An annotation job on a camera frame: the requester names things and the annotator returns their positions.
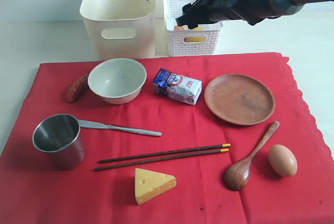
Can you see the red sausage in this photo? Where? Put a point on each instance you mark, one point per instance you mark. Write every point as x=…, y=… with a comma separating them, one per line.
x=77, y=88

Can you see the stainless steel cup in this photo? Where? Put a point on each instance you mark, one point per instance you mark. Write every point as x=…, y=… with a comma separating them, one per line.
x=58, y=137

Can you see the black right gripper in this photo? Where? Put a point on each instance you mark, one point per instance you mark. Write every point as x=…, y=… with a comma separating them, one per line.
x=205, y=12

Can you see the lower brown wooden chopstick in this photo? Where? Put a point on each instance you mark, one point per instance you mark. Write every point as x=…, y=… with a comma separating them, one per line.
x=170, y=157

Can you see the upper brown wooden chopstick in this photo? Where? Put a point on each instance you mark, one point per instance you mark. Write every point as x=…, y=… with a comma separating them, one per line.
x=178, y=151

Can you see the white perforated plastic basket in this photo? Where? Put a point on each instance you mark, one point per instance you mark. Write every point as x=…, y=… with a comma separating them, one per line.
x=183, y=41

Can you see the cream plastic bin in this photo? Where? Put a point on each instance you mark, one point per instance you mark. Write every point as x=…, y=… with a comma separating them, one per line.
x=120, y=28

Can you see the white enamel bowl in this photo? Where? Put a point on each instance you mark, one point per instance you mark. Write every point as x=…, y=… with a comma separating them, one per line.
x=117, y=81

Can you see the brown wooden chopstick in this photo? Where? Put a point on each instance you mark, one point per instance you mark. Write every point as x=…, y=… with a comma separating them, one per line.
x=170, y=157
x=178, y=151

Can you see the blue white milk carton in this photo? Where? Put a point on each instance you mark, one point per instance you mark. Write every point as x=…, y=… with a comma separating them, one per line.
x=177, y=87

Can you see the brown wooden spoon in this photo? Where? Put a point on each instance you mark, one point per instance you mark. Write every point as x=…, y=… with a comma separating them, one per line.
x=238, y=174

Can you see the red tablecloth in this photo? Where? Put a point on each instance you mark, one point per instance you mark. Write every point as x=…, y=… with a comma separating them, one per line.
x=33, y=191

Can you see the fried chicken piece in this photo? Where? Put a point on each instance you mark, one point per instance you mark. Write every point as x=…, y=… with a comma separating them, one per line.
x=180, y=27

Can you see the yellow cheese wedge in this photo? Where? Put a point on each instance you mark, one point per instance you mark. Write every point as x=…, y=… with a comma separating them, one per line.
x=150, y=184

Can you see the brown wooden plate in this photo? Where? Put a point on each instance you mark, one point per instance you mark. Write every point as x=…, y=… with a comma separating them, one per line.
x=239, y=99

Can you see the steel table knife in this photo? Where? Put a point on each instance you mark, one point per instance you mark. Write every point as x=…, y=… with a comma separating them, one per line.
x=99, y=125

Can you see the yellow lemon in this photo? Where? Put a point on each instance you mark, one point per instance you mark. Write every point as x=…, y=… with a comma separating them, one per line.
x=196, y=39

